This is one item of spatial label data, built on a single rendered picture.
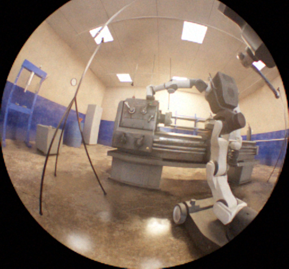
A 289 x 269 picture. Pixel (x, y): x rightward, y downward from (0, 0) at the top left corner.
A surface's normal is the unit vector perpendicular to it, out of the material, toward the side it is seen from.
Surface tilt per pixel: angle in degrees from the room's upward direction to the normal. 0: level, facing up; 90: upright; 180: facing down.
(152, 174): 90
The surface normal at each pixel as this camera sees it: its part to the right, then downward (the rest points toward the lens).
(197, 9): -0.14, 0.98
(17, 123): 0.98, 0.12
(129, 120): -0.12, -0.15
